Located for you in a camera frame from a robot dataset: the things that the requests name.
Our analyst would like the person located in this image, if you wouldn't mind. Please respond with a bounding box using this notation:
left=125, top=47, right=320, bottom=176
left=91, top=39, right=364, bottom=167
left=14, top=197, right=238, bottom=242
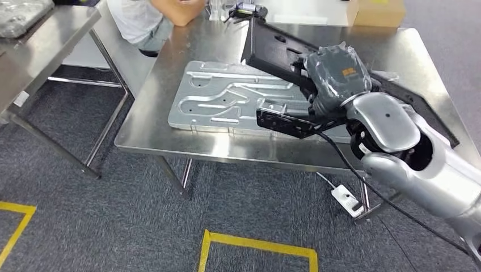
left=106, top=0, right=208, bottom=57

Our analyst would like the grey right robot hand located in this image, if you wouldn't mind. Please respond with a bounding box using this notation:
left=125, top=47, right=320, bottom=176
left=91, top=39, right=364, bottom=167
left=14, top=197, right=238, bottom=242
left=300, top=42, right=373, bottom=120

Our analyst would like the grey plastic-wrapped bundle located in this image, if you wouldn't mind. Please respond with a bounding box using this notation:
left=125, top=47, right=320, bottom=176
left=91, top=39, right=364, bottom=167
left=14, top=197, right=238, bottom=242
left=0, top=0, right=56, bottom=39

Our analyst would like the black gadget with wires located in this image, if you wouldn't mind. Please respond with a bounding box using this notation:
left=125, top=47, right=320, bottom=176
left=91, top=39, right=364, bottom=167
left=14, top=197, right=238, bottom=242
left=224, top=2, right=269, bottom=24

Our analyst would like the clear plastic container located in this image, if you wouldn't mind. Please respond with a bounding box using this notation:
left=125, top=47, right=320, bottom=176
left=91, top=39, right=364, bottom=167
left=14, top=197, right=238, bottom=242
left=208, top=0, right=241, bottom=22

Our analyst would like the steel side table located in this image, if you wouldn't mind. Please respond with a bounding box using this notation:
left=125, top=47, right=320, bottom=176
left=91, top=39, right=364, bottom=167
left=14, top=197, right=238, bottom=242
left=0, top=5, right=130, bottom=180

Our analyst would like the white power cable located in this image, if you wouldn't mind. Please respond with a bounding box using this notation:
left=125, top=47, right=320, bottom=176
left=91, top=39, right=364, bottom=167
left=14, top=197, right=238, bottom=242
left=315, top=172, right=336, bottom=190

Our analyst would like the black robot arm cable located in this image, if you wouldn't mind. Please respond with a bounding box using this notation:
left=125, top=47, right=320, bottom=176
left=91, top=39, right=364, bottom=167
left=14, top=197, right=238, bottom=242
left=317, top=131, right=481, bottom=260

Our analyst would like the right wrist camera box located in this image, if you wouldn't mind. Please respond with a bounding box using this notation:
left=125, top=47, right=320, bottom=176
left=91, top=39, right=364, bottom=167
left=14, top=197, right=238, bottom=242
left=256, top=98, right=348, bottom=139

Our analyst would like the steel workbench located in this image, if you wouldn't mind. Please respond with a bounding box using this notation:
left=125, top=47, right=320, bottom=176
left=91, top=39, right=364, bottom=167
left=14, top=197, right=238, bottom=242
left=113, top=15, right=481, bottom=226

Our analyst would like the yellow floor tape square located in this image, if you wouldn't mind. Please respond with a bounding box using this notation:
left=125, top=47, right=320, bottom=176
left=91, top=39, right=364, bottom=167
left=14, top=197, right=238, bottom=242
left=197, top=229, right=319, bottom=272
left=0, top=201, right=37, bottom=268

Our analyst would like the stamped silver metal plate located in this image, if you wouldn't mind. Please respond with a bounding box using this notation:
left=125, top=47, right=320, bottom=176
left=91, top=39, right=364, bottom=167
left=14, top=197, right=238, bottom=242
left=168, top=59, right=400, bottom=144

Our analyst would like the cardboard box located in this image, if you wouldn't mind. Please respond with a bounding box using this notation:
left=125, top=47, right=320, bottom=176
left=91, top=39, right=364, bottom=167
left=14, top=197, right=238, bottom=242
left=345, top=0, right=407, bottom=28

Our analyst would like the white power strip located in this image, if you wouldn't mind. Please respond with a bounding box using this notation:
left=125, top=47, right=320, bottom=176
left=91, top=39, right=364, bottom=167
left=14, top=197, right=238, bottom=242
left=330, top=184, right=365, bottom=219

